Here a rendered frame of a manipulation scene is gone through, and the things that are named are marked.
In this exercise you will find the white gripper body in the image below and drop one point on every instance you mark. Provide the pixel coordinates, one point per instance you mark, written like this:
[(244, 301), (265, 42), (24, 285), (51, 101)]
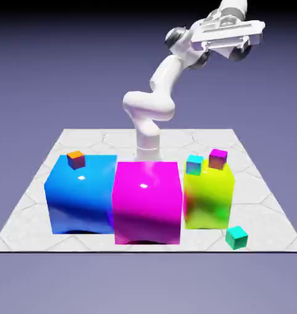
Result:
[(226, 34)]

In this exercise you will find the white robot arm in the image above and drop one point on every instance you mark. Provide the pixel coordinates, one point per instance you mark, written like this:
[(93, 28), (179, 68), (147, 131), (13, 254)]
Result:
[(148, 103)]

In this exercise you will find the small magenta cube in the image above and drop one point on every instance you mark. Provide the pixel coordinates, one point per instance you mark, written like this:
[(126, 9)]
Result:
[(218, 159)]

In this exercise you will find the small orange cube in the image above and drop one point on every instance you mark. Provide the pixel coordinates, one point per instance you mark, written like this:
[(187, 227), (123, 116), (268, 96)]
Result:
[(76, 160)]

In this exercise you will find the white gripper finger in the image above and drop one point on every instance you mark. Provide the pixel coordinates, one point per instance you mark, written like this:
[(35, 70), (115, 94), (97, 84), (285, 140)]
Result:
[(242, 52), (223, 52)]

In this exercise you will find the small cyan cube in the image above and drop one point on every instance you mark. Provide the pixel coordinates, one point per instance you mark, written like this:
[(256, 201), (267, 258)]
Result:
[(194, 165)]

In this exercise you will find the large magenta box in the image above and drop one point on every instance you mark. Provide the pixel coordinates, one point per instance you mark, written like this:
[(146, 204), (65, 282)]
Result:
[(147, 203)]

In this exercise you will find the small teal cube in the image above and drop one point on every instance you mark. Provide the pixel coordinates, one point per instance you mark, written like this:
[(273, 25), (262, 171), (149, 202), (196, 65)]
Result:
[(236, 238)]

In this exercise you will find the large yellow-green box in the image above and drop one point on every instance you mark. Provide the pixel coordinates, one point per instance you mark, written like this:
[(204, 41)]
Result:
[(209, 196)]

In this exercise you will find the large blue box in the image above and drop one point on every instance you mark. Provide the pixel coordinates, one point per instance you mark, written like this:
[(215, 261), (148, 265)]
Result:
[(77, 196)]

